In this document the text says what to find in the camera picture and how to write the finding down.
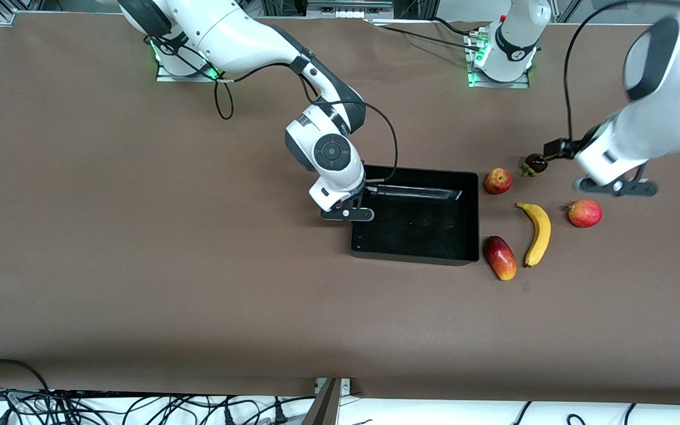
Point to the yellow banana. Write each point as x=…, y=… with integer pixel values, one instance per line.
x=539, y=233

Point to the silver metal bracket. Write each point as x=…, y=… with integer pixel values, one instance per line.
x=346, y=386

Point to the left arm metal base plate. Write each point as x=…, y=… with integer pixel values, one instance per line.
x=520, y=84

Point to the aluminium frame with connectors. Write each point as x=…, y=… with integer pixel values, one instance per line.
x=349, y=5

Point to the red yellow mango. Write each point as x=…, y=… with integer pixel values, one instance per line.
x=500, y=258

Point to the grey metal bar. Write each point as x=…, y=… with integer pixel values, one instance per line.
x=325, y=407

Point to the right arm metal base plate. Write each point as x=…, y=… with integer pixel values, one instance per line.
x=163, y=77

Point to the red yellow apple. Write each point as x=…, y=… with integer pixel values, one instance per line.
x=497, y=182

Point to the black plastic box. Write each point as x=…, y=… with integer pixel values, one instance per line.
x=422, y=236

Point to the dark purple mangosteen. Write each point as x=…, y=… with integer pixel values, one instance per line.
x=535, y=165

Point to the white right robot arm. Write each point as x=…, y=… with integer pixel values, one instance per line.
x=228, y=29

